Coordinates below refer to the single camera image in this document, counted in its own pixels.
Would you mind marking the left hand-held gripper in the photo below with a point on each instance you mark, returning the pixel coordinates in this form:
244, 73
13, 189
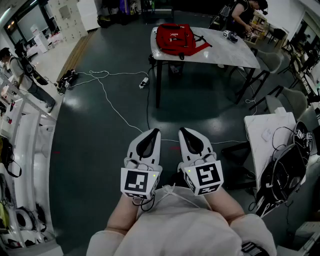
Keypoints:
136, 181

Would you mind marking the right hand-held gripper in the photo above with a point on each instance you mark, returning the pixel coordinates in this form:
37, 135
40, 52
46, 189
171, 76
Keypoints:
206, 175

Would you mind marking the red backpack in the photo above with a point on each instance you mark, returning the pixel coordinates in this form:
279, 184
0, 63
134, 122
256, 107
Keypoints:
175, 37

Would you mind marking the person's right forearm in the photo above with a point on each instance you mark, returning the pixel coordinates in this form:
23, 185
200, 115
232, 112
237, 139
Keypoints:
225, 205

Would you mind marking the person's left forearm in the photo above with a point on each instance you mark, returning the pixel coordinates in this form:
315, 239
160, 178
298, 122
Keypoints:
122, 215

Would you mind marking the white power strip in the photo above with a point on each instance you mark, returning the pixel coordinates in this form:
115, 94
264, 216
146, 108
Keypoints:
144, 82

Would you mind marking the small white table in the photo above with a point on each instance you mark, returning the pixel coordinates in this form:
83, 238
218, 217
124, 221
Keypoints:
260, 150

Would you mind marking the person's white shirt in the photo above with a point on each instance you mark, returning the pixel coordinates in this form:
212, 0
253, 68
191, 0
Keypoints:
180, 230

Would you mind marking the grey marble table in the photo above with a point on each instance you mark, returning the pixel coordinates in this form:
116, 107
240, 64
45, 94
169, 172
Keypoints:
225, 52

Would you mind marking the black gear pile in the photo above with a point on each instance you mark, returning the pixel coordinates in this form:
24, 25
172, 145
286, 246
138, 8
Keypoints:
66, 81

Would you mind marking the spare hand-held gripper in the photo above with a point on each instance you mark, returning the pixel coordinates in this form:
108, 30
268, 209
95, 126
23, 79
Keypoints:
230, 35

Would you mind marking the white metal shelf rack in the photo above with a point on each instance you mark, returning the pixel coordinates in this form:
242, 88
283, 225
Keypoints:
27, 140

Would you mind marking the white round device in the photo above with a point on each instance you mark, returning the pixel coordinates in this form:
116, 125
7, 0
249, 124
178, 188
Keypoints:
23, 218

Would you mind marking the white lockers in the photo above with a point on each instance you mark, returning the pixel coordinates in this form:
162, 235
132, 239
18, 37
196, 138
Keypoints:
67, 17

